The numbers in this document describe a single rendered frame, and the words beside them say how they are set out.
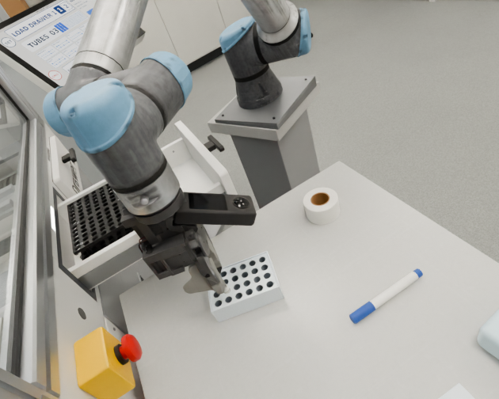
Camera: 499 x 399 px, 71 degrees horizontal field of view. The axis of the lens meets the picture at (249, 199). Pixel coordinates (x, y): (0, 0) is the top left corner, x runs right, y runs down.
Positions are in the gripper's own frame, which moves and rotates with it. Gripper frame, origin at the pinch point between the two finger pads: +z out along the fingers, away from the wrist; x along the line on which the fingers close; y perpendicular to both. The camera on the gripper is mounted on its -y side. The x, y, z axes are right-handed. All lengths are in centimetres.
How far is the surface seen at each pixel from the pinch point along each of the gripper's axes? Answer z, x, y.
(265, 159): 23, -61, -17
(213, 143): -7.6, -29.5, -5.5
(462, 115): 83, -117, -134
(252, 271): 4.4, -2.5, -4.8
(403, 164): 83, -97, -87
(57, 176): -9, -39, 33
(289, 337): 7.5, 10.2, -7.3
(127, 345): -5.8, 10.2, 13.4
